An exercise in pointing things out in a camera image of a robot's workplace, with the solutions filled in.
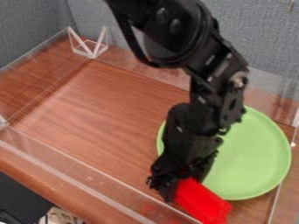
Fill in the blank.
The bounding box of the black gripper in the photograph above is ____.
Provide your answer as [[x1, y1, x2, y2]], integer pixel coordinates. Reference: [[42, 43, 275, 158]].
[[147, 103, 223, 203]]

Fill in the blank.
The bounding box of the red rectangular block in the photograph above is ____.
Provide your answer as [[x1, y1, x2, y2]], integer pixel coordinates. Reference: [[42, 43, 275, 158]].
[[174, 178, 233, 224]]

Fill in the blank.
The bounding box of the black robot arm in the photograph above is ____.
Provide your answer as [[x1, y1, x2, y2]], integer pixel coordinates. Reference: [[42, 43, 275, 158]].
[[105, 0, 249, 201]]

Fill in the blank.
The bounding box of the green round plate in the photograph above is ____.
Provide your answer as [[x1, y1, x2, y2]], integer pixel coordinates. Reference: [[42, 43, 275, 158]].
[[157, 108, 293, 200]]

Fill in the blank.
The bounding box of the white power strip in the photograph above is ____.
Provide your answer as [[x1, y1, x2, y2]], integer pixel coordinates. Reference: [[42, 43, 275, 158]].
[[38, 206, 86, 224]]

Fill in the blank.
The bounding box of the black box under table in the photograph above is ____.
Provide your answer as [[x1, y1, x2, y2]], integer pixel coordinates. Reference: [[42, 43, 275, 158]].
[[0, 172, 54, 224]]

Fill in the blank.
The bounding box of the clear acrylic enclosure wall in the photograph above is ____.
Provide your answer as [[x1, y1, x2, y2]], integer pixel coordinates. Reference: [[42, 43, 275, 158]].
[[0, 25, 299, 224]]

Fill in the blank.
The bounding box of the clear acrylic corner bracket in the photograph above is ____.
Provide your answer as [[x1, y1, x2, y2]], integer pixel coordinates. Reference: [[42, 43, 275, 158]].
[[67, 27, 109, 60]]

